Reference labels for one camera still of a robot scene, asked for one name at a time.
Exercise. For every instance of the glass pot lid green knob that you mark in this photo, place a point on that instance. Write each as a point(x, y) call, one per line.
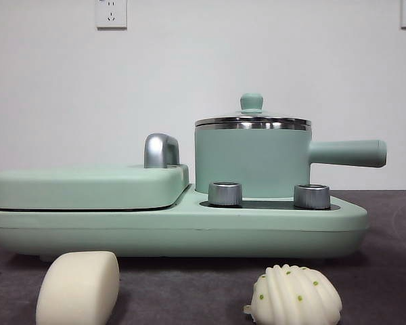
point(251, 101)

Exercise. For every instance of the ridged white bun green dots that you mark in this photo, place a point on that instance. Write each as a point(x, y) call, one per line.
point(291, 298)

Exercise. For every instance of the plain white steamed bun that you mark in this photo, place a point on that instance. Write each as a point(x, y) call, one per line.
point(78, 291)

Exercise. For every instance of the silver control knob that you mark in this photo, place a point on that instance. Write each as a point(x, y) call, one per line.
point(311, 196)
point(225, 194)

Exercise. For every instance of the mint green cooker base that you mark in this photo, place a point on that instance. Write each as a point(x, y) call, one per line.
point(189, 233)

